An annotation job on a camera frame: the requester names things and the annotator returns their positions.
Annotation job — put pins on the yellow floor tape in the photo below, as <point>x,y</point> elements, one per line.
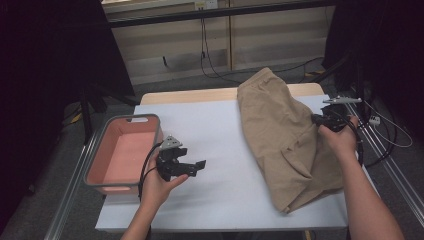
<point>315,72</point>
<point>76,118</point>

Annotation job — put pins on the black curtain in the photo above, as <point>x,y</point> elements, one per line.
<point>40,83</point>
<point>393,50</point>

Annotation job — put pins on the black metal stand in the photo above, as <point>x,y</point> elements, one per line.
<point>87,123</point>
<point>359,86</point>

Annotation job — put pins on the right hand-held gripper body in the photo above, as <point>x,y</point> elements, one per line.
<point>335,116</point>

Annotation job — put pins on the white power strip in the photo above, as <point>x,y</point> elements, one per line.
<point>374,120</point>

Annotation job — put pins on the person's right hand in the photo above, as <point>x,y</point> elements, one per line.
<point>340,143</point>

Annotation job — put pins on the white table mat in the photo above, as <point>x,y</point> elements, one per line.
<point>216,133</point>

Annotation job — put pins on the pink basket with grey rim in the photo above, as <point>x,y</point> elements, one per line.
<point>126,156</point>

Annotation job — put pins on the white wall socket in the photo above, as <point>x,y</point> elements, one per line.
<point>206,4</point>

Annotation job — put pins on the aluminium rail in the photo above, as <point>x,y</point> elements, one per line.
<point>400,181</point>
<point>66,200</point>

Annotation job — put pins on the black metal bar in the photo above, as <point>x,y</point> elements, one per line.
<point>216,13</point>

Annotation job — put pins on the person's left hand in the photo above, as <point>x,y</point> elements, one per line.
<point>156,190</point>

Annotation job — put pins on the beige shorts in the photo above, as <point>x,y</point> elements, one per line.
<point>280,140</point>

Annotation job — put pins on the wooden table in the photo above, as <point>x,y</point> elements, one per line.
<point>183,95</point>

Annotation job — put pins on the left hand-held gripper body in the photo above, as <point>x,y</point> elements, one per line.
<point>170,163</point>

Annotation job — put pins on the light wooden cabinet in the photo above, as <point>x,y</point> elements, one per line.
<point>266,43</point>

